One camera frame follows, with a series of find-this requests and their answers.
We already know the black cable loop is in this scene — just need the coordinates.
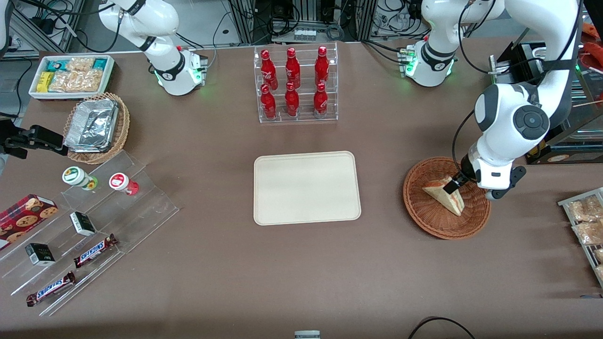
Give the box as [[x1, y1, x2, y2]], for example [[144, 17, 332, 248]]
[[407, 316, 476, 339]]

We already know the white snack bin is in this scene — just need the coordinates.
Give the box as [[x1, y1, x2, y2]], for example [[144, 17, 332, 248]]
[[28, 54, 116, 101]]

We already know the round brown wicker basket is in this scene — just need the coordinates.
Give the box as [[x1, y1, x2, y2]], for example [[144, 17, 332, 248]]
[[403, 156, 492, 241]]

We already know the grey wire rack tray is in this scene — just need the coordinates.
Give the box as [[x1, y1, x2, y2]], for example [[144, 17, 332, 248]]
[[557, 187, 603, 289]]

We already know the red lid white cup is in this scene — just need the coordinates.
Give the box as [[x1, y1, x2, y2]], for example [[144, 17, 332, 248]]
[[109, 172, 140, 196]]

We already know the green lid white cup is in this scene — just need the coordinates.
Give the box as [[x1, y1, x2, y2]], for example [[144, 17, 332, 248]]
[[62, 166, 98, 191]]

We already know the brown Snickers bar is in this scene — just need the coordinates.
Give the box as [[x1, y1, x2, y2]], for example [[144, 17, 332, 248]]
[[73, 234, 118, 269], [26, 271, 77, 307]]

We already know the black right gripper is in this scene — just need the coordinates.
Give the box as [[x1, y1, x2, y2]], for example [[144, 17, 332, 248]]
[[0, 125, 69, 158]]

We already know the red cola bottle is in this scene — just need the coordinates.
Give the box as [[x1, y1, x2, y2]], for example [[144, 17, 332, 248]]
[[285, 82, 300, 118], [261, 84, 277, 120], [315, 46, 330, 88], [261, 49, 278, 91], [313, 82, 329, 118], [285, 47, 301, 89]]

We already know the small dark green box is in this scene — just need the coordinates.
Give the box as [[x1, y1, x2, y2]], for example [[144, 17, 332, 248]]
[[69, 211, 97, 237], [24, 242, 56, 266]]

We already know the triangular sandwich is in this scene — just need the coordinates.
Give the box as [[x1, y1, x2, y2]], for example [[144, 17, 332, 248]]
[[423, 177, 465, 217]]

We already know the black food warmer machine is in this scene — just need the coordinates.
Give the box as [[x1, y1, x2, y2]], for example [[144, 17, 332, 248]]
[[489, 19, 603, 165]]

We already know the silver foil container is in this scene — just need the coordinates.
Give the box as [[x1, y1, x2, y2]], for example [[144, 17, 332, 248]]
[[65, 99, 119, 153]]

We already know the clear acrylic bottle rack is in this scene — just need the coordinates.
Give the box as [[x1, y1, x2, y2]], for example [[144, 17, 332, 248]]
[[253, 41, 339, 124]]

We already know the clear acrylic stepped stand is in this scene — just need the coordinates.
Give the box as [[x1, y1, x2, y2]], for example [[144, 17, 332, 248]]
[[0, 150, 180, 317]]

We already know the oval tan wicker basket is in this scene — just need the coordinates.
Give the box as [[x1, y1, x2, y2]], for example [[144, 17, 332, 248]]
[[63, 92, 130, 165]]

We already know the aluminium frame shelving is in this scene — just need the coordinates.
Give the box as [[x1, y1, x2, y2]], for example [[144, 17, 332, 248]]
[[9, 0, 86, 53]]

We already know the red cookie box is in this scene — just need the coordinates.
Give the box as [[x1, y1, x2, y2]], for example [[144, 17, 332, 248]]
[[0, 194, 59, 250]]

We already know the clear rice cracker bag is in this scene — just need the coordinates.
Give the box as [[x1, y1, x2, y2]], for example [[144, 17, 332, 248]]
[[75, 70, 104, 93], [66, 57, 96, 73], [49, 71, 78, 93]]

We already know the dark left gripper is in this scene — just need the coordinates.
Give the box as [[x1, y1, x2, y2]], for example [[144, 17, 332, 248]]
[[445, 166, 527, 201]]

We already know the cream plastic tray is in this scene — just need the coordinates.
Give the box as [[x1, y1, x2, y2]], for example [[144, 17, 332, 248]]
[[253, 151, 362, 226]]

